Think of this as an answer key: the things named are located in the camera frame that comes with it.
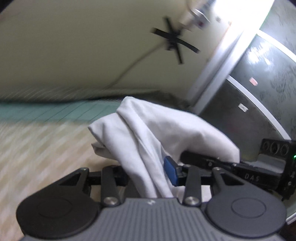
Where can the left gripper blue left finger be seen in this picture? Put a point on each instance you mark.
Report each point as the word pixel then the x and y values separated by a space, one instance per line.
pixel 112 177

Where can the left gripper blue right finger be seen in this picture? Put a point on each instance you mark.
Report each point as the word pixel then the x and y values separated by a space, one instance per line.
pixel 187 176

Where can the finger of the black right gripper seen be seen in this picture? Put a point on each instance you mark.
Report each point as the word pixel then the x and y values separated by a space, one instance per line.
pixel 204 162

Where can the white t-shirt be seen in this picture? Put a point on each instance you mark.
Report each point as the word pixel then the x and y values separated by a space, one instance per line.
pixel 140 134

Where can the dark frosted glass door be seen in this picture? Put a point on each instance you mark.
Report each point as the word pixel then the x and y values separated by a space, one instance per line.
pixel 257 99

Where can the teal grid mattress cover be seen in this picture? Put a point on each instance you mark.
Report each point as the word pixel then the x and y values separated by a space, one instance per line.
pixel 85 111

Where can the beige zigzag bed sheet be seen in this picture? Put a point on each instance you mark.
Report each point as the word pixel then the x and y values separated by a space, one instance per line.
pixel 34 155

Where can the white door frame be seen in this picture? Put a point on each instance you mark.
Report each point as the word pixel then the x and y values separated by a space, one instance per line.
pixel 229 51

